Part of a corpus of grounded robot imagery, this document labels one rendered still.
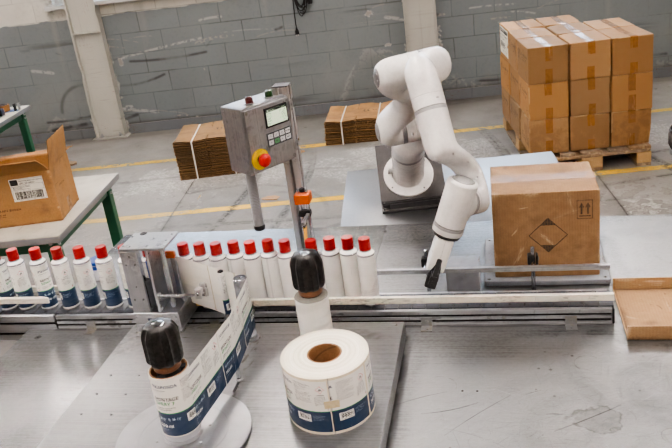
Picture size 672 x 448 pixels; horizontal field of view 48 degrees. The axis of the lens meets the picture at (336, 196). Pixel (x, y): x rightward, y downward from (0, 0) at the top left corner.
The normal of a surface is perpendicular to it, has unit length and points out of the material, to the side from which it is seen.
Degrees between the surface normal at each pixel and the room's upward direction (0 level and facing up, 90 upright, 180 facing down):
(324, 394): 90
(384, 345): 0
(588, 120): 87
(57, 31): 90
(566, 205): 90
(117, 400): 0
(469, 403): 0
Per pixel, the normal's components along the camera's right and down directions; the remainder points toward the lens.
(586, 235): -0.17, 0.38
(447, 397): -0.12, -0.93
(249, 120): 0.70, 0.18
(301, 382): -0.45, 0.37
